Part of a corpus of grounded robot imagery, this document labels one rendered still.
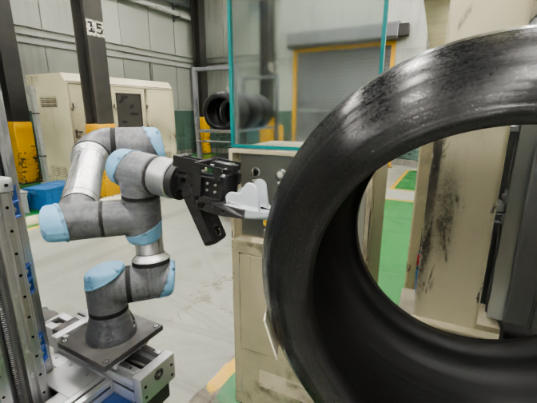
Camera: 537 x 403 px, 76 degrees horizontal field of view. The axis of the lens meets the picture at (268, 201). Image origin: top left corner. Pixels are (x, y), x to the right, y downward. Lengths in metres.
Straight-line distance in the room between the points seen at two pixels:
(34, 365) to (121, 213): 0.61
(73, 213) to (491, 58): 0.69
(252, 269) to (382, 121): 1.13
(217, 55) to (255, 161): 11.02
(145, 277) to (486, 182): 0.92
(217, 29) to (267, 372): 11.48
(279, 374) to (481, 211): 1.13
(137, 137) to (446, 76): 0.86
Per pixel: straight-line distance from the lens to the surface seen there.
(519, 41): 0.41
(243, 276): 1.48
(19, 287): 1.11
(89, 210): 0.75
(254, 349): 1.64
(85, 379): 1.29
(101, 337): 1.22
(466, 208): 0.81
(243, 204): 0.58
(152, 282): 1.14
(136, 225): 0.74
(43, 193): 5.90
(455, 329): 0.90
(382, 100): 0.39
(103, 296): 1.16
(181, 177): 0.65
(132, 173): 0.70
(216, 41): 12.40
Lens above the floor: 1.41
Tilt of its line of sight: 15 degrees down
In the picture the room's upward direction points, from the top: straight up
